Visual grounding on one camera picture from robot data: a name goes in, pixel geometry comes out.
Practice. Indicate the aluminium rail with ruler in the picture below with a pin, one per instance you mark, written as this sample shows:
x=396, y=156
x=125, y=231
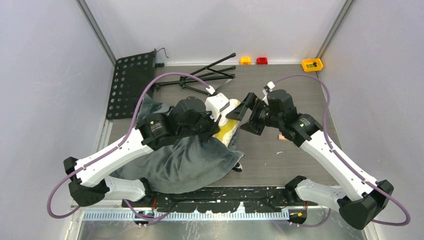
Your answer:
x=125, y=211

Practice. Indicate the yellow toy block with knob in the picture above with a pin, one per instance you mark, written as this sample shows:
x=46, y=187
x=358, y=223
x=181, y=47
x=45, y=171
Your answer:
x=312, y=65

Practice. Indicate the peach wooden block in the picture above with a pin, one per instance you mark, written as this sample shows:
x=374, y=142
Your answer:
x=281, y=137

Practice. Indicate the orange toy brick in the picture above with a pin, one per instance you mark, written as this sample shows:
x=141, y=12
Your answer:
x=245, y=60

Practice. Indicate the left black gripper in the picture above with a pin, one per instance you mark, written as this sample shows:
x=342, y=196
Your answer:
x=213, y=126

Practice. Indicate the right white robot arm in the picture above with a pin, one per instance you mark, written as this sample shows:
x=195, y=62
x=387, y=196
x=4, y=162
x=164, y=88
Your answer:
x=334, y=165

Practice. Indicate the grey fluffy pillowcase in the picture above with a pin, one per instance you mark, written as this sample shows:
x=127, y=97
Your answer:
x=187, y=165

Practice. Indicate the black folding tripod stand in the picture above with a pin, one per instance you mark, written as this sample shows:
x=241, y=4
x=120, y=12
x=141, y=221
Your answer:
x=206, y=74

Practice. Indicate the red toy brick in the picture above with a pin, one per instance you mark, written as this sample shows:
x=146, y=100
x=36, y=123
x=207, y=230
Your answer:
x=262, y=61

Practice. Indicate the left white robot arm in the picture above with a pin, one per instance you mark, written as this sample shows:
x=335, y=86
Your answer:
x=90, y=180

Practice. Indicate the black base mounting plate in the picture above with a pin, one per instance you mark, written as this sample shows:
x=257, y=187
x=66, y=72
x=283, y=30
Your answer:
x=218, y=199

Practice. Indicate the black perforated music stand tray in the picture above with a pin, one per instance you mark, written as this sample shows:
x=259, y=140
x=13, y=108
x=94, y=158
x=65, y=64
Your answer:
x=131, y=76

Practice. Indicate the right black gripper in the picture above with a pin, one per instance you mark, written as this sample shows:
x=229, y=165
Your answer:
x=239, y=113

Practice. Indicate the white yellow black pillow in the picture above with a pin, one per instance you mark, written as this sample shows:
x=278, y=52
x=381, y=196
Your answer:
x=228, y=127

